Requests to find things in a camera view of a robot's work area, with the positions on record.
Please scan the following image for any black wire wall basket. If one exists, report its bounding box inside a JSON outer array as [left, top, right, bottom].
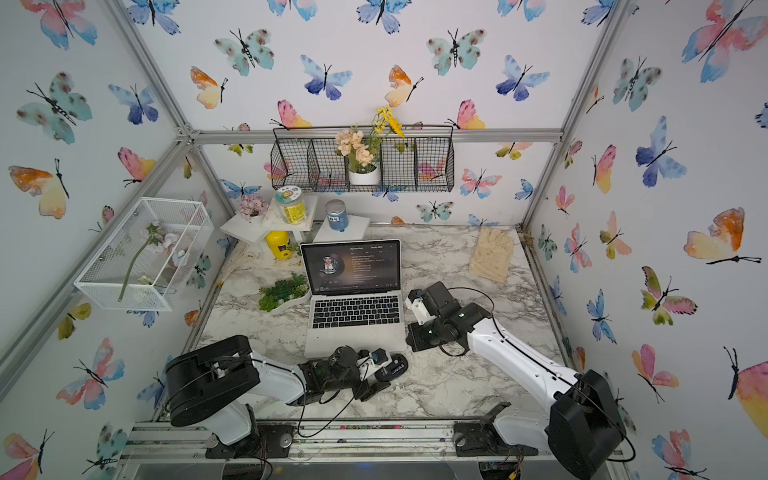
[[265, 124, 455, 194]]

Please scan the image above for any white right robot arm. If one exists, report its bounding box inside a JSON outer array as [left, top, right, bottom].
[[405, 282, 627, 479]]

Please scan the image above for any small pink flower pot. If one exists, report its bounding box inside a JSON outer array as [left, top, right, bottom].
[[238, 193, 269, 221]]

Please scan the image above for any white mesh wall box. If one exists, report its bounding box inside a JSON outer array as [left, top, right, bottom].
[[74, 197, 214, 312]]

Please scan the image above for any yellow bottle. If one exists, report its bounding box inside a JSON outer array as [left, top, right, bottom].
[[265, 231, 293, 260]]

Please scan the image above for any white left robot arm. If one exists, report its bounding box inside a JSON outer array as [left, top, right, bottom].
[[165, 335, 408, 447]]

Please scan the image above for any white riser shelf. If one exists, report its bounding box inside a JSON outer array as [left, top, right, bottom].
[[312, 214, 371, 244]]

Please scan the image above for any silver laptop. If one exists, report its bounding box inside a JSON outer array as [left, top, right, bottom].
[[301, 239, 407, 359]]

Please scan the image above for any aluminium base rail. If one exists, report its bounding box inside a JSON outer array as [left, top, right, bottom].
[[113, 418, 625, 464]]

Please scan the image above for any cream fabric glove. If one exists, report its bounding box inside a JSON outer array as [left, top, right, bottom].
[[469, 227, 514, 283]]

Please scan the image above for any yellow label jar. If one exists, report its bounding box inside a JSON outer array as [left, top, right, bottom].
[[275, 185, 306, 225]]

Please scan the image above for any black wireless mouse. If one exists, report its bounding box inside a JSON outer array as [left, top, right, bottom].
[[379, 354, 409, 381]]

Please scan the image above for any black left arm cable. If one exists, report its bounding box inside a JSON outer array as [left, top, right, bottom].
[[293, 359, 373, 439]]

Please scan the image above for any white pot with flowers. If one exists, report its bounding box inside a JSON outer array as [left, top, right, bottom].
[[335, 105, 405, 186]]

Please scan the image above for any blue can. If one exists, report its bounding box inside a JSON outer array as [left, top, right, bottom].
[[325, 199, 349, 232]]

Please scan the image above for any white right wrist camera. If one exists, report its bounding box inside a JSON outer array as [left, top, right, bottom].
[[405, 297, 435, 325]]

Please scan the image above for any green plant in white dish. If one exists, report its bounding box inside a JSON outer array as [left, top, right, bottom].
[[258, 273, 310, 314]]

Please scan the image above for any pink artificial flower stem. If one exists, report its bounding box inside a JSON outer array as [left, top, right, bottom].
[[117, 220, 181, 305]]

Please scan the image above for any white corner shelf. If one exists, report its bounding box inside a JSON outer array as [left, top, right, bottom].
[[220, 195, 319, 245]]

